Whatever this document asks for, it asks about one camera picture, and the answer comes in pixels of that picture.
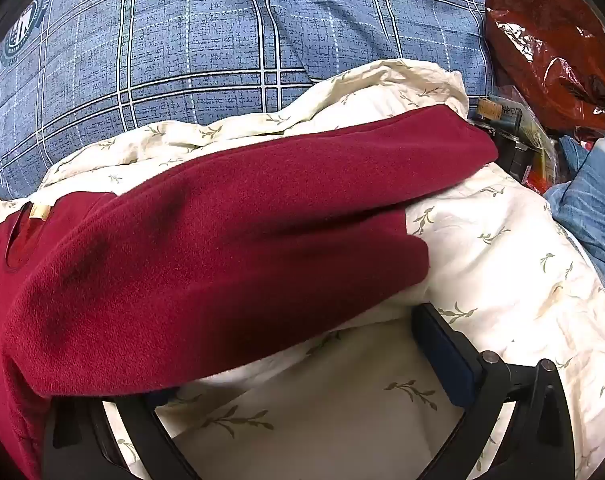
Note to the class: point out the small printed packet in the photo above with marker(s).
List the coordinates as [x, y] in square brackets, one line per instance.
[500, 109]

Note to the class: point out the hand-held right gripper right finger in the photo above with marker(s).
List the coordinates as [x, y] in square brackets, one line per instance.
[452, 360]

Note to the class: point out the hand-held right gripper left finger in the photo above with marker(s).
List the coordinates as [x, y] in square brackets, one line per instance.
[152, 440]

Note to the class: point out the red plastic bag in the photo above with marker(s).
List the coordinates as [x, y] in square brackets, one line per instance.
[542, 45]

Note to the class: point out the dark red knit sweater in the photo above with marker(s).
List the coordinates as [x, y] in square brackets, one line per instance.
[207, 240]

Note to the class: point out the dark boxy object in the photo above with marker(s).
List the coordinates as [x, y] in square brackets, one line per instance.
[515, 155]

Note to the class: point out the cream leaf-print bed sheet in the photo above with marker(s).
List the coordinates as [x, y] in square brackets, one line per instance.
[497, 270]

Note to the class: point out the blue denim cloth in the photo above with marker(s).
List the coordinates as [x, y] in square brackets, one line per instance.
[587, 195]

